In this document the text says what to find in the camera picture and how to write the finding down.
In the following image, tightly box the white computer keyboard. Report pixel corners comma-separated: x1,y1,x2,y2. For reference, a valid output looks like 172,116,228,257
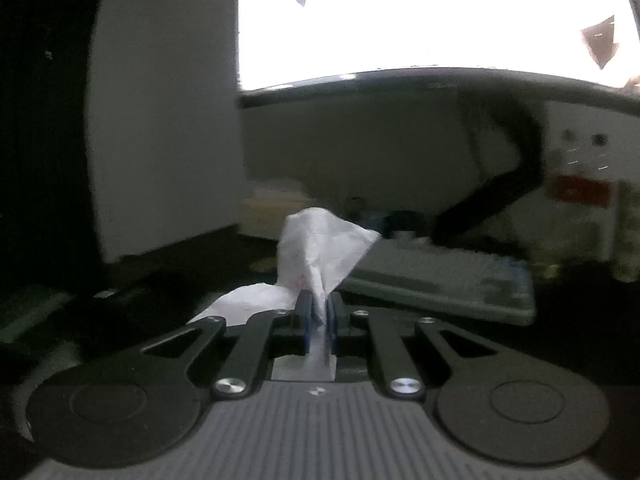
344,239,537,327

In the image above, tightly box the shrink-wrapped bottle pack red label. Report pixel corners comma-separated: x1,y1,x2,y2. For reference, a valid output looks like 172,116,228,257
544,129,617,262

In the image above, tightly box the beige tissue box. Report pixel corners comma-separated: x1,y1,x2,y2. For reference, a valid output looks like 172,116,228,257
239,182,313,241

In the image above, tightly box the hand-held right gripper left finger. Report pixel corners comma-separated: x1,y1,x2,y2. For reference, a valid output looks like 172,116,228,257
140,290,317,402

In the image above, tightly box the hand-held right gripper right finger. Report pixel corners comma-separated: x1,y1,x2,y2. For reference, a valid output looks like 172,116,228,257
324,290,501,402

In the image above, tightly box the small blue container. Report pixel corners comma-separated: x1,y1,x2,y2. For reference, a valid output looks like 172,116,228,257
364,211,392,234

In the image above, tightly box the curved computer monitor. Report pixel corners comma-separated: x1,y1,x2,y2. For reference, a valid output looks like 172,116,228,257
236,0,640,108

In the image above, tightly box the white paper tissue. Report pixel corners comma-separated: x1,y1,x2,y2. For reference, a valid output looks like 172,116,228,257
187,207,382,381

